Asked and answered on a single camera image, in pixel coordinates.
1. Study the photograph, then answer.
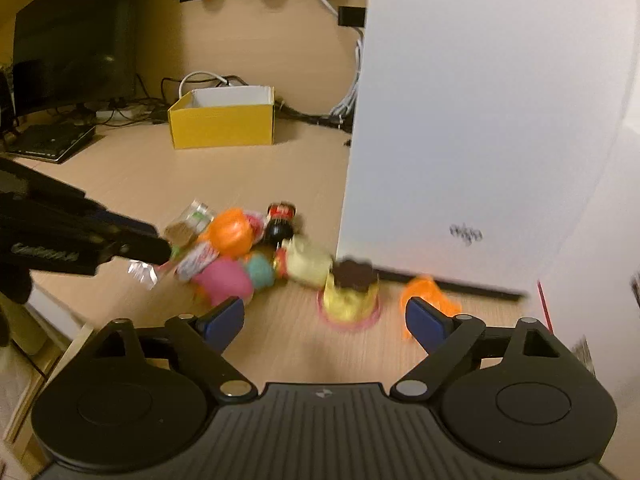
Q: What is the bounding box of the yellow cardboard box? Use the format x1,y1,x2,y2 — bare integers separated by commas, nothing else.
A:
168,85,276,150

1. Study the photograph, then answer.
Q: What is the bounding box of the teal toy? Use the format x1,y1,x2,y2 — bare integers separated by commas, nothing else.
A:
242,252,277,289

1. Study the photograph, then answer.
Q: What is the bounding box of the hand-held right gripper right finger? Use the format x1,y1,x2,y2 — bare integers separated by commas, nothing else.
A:
391,296,571,403

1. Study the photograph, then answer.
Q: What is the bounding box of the white power strip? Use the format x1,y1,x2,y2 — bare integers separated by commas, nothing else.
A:
94,104,152,124

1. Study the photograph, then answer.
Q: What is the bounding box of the white looped cable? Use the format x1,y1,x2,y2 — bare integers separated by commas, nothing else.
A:
178,71,229,99

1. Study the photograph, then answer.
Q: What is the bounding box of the small cola bottle toy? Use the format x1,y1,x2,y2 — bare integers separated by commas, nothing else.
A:
263,201,298,249

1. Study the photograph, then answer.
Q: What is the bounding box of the toy cake with chocolate top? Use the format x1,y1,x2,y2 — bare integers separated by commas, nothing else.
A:
317,257,384,332

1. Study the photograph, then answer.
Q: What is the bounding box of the black keyboard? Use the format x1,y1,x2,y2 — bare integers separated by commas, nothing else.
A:
4,122,97,164

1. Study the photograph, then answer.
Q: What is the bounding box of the yellow pink toy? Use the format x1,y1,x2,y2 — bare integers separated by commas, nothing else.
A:
274,234,334,289

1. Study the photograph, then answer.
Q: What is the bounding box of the white computer case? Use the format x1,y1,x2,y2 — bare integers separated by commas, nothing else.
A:
336,0,635,302

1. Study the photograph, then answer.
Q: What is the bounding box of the black monitor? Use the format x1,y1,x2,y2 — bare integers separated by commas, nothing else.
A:
12,0,142,117

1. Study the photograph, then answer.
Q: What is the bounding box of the orange ball toy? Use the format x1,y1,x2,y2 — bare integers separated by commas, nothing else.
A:
199,208,257,257

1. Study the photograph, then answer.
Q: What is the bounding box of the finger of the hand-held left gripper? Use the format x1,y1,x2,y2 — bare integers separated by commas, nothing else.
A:
100,234,171,266
101,207,159,237

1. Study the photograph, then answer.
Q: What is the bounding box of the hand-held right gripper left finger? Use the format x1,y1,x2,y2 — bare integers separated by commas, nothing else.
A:
95,296,252,403

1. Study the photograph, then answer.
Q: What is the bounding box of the white red candy packet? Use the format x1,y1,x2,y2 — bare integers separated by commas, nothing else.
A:
127,239,222,292

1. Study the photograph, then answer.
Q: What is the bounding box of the black cable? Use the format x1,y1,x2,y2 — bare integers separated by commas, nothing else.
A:
275,100,354,134

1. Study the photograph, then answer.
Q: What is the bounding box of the white plug cable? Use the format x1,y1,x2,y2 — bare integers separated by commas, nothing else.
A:
309,0,369,117

